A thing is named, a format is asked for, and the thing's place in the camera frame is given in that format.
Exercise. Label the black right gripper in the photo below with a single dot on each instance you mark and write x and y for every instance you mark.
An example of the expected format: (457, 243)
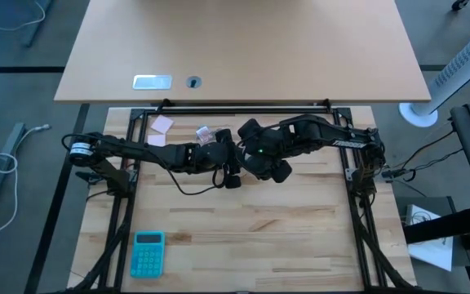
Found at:
(278, 171)

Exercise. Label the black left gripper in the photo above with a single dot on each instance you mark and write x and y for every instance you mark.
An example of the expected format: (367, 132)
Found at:
(229, 159)

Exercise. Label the clear wrapper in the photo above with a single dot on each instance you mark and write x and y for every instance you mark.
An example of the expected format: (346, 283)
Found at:
(204, 134)

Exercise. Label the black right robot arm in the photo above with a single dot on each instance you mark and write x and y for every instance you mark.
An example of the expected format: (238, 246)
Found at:
(333, 139)

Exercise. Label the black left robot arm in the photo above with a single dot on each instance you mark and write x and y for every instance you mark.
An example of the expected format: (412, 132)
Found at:
(157, 153)

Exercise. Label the pink sticky note pad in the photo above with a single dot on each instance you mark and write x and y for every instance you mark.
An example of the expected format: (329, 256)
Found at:
(162, 124)
(156, 140)

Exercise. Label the silver desk power plate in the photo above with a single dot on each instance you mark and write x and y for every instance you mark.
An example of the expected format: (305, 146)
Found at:
(152, 82)

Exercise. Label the light wooden desk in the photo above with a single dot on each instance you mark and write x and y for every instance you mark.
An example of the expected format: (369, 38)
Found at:
(239, 45)

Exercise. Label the teal calculator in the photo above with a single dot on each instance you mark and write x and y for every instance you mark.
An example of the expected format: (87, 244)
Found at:
(147, 255)

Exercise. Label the white paper box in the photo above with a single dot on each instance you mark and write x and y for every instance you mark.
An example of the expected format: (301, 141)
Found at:
(435, 253)

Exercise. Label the white tower fan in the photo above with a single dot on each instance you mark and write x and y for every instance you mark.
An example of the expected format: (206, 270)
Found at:
(459, 69)

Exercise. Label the black caster wheel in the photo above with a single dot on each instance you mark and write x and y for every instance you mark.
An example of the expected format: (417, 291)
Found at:
(458, 5)

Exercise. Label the black aluminium table frame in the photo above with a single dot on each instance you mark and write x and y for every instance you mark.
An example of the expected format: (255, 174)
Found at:
(202, 110)

